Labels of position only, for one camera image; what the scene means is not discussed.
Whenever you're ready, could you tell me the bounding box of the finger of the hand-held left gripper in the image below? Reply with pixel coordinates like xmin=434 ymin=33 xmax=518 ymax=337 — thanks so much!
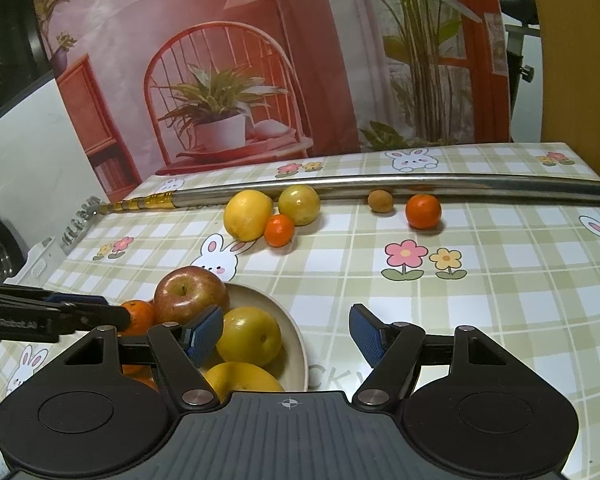
xmin=55 ymin=305 xmax=132 ymax=343
xmin=0 ymin=284 xmax=110 ymax=307

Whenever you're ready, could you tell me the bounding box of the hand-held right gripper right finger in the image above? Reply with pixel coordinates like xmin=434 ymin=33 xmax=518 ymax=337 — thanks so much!
xmin=349 ymin=304 xmax=508 ymax=413

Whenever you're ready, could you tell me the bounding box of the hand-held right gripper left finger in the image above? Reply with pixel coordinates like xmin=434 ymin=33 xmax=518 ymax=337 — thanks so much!
xmin=62 ymin=305 xmax=225 ymax=413

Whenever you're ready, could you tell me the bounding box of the red apple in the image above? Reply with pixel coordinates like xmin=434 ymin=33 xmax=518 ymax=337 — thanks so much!
xmin=153 ymin=266 xmax=231 ymax=328

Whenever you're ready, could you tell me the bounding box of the golden yellow pear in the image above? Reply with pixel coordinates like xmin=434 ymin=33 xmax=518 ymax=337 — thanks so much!
xmin=215 ymin=306 xmax=283 ymax=367

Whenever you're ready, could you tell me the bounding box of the yellow fruit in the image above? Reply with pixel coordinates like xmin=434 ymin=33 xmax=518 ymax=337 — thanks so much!
xmin=202 ymin=361 xmax=286 ymax=401

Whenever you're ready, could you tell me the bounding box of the beige bowl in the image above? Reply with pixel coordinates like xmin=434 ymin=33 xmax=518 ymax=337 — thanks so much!
xmin=215 ymin=282 xmax=309 ymax=393

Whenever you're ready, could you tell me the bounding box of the small brown longan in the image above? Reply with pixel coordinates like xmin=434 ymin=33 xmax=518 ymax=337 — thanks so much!
xmin=368 ymin=189 xmax=396 ymax=215

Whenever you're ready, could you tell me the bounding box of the white plastic crate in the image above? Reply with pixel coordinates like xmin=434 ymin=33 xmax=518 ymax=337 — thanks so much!
xmin=25 ymin=235 xmax=71 ymax=281

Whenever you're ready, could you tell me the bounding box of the checkered bunny print tablecloth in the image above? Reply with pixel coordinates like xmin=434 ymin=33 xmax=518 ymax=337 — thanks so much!
xmin=0 ymin=141 xmax=600 ymax=480

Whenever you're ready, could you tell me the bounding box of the yellow lemon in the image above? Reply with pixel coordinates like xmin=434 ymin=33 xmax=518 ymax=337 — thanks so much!
xmin=223 ymin=190 xmax=274 ymax=242

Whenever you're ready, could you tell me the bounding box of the small orange mandarin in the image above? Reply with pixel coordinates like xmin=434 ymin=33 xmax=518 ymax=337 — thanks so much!
xmin=264 ymin=214 xmax=296 ymax=248

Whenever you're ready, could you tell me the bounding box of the yellow-green round fruit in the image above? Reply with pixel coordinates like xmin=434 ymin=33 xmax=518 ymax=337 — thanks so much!
xmin=278 ymin=185 xmax=321 ymax=227

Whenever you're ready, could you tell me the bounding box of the telescopic metal pole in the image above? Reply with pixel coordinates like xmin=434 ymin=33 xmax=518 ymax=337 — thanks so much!
xmin=60 ymin=172 xmax=600 ymax=253

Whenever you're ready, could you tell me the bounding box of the dark window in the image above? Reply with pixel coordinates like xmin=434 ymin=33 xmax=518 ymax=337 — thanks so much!
xmin=0 ymin=0 xmax=56 ymax=133

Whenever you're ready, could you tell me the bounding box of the printed room scene backdrop cloth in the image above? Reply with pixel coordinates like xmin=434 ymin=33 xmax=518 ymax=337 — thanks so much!
xmin=27 ymin=0 xmax=512 ymax=203

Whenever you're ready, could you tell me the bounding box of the wooden board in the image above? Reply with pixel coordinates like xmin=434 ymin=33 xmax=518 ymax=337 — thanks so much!
xmin=527 ymin=0 xmax=600 ymax=183

